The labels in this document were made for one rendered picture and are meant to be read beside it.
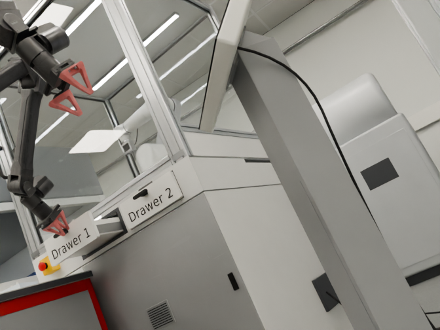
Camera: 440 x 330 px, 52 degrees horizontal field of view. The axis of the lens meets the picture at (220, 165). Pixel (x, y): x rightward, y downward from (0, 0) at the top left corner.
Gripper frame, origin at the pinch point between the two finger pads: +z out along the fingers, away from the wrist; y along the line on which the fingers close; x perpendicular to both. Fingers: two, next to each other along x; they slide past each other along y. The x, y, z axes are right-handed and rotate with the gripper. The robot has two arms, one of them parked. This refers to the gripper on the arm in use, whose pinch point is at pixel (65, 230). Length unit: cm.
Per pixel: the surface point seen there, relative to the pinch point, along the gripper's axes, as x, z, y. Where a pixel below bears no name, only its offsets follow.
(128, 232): -12.3, 18.0, 9.9
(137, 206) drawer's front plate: -22.8, 11.3, 12.7
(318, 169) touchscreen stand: -102, 14, -19
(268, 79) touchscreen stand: -100, -8, -3
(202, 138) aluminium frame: -52, 10, 36
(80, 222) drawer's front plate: -6.1, 1.1, 2.7
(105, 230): -10.3, 10.0, 4.6
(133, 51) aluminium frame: -47, -32, 49
